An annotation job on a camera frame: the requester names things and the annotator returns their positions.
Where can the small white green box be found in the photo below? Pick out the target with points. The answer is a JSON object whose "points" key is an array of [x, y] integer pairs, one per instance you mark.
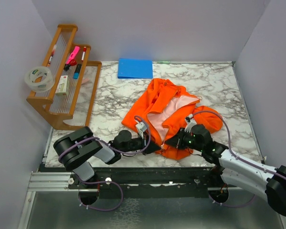
{"points": [[63, 86]]}

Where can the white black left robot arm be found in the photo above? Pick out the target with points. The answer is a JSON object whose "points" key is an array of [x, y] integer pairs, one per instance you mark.
{"points": [[75, 149]]}

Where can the orange zip jacket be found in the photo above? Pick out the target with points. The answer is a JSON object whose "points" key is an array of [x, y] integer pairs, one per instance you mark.
{"points": [[164, 107]]}

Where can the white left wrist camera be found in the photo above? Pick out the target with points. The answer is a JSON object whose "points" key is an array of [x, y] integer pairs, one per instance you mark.
{"points": [[141, 127]]}

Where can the wooden tiered rack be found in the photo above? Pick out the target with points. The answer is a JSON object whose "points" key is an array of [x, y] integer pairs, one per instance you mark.
{"points": [[73, 111]]}

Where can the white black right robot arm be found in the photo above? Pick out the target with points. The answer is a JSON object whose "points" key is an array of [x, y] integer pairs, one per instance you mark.
{"points": [[267, 182]]}

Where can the silver aluminium frame rail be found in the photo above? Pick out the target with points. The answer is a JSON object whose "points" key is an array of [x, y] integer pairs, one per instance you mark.
{"points": [[49, 181]]}

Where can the red white marker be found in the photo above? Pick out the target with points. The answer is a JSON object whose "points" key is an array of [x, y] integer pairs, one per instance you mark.
{"points": [[83, 53]]}

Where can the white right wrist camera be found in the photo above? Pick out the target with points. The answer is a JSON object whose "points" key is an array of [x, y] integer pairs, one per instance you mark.
{"points": [[190, 122]]}

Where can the black mounting rail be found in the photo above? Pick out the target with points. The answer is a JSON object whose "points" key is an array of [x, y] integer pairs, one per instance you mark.
{"points": [[137, 182]]}

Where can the pink highlighter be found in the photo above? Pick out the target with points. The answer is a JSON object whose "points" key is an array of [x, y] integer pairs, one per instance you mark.
{"points": [[73, 54]]}

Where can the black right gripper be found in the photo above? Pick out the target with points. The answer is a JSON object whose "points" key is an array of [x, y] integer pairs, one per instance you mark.
{"points": [[177, 141]]}

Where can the red black small clip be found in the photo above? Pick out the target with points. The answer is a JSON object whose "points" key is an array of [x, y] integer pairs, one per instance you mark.
{"points": [[70, 64]]}

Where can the blue folder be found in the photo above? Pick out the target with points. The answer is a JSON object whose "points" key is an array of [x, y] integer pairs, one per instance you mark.
{"points": [[134, 69]]}

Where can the red capped pen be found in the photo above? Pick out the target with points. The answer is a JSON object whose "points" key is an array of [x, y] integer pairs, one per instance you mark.
{"points": [[51, 56]]}

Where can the clear tape roll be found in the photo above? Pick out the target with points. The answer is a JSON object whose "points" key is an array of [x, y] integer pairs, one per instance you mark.
{"points": [[39, 79]]}

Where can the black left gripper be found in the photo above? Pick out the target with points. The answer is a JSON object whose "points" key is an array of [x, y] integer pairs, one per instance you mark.
{"points": [[152, 148]]}

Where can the blue black marker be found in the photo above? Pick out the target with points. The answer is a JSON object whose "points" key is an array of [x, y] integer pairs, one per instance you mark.
{"points": [[77, 71]]}

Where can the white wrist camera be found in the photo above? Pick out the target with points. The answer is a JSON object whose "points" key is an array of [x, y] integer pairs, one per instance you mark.
{"points": [[141, 127], [190, 122]]}

